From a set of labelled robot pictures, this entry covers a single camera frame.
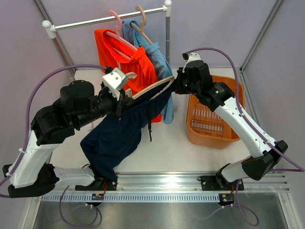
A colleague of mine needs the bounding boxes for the orange shorts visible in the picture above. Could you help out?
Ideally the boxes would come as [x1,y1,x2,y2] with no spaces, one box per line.
[94,28,163,124]

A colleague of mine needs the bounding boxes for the orange plastic basket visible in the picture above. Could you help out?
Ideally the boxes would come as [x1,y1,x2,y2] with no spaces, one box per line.
[186,75,245,149]

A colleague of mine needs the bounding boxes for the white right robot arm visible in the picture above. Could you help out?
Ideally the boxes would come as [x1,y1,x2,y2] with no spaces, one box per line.
[175,60,288,189]

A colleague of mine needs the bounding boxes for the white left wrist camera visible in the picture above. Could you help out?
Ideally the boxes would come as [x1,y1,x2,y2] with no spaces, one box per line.
[102,68,128,101]

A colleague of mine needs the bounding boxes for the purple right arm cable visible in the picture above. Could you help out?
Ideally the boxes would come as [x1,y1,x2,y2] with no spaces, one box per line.
[188,47,305,173]

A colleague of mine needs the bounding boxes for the slotted grey cable duct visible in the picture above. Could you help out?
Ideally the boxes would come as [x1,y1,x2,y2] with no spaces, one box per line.
[41,192,220,203]

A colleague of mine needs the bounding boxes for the tan wooden hanger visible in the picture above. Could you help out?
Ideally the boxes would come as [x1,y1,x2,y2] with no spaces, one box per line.
[131,5,153,45]

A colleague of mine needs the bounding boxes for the pink plastic hanger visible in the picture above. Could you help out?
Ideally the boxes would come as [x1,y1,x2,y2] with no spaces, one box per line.
[104,10,137,60]

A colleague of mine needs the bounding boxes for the white metal clothes rack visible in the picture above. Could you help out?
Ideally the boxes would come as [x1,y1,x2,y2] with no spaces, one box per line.
[42,0,173,81]

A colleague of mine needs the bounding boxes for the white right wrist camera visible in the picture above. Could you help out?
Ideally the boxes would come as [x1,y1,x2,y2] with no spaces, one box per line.
[182,52,203,73]

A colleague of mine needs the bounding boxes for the navy blue shorts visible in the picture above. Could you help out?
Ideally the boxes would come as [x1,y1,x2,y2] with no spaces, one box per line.
[80,83,175,180]

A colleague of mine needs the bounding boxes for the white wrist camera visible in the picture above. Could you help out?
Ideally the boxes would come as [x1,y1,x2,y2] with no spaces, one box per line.
[182,52,203,73]
[102,68,128,101]

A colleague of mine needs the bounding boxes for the beige wooden hanger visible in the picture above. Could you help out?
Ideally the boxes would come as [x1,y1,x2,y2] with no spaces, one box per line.
[119,76,175,102]

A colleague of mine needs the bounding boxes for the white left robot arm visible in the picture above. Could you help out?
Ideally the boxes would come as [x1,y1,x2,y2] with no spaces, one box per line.
[3,80,132,198]

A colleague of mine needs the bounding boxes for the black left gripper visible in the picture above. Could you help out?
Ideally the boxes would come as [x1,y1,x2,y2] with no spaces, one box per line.
[73,86,134,129]

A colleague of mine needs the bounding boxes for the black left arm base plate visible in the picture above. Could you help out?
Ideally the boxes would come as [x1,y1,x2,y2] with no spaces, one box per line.
[75,177,117,191]

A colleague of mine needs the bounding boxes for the light blue shorts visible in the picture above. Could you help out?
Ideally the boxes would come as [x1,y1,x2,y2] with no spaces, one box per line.
[122,20,174,125]

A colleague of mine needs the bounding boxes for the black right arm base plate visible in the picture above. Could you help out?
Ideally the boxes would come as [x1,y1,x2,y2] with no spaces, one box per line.
[197,175,244,191]

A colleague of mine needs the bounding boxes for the aluminium mounting rail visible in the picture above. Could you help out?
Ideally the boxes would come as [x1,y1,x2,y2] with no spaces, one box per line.
[106,172,290,193]

